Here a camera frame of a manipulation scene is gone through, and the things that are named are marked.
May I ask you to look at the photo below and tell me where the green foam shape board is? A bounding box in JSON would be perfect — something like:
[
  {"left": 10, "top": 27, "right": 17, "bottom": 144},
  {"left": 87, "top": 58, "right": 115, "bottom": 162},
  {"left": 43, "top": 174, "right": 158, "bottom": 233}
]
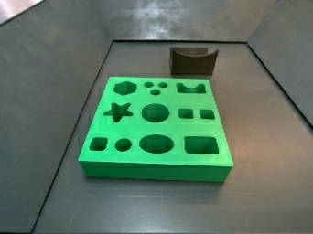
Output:
[{"left": 77, "top": 77, "right": 234, "bottom": 182}]

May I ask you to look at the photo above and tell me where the black curved fixture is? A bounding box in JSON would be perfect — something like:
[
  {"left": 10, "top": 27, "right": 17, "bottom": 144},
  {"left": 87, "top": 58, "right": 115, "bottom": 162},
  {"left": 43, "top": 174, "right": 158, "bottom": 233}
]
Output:
[{"left": 170, "top": 48, "right": 219, "bottom": 75}]

